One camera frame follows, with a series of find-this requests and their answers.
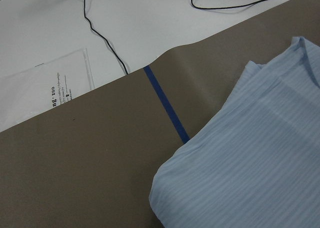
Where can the light blue button shirt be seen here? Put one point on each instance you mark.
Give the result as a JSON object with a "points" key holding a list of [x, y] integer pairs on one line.
{"points": [[256, 163]]}

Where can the brown paper table cover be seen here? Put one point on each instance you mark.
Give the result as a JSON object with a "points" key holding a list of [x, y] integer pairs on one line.
{"points": [[90, 163]]}

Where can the clear plastic bag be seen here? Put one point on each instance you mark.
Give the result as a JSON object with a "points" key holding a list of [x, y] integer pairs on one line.
{"points": [[29, 93]]}

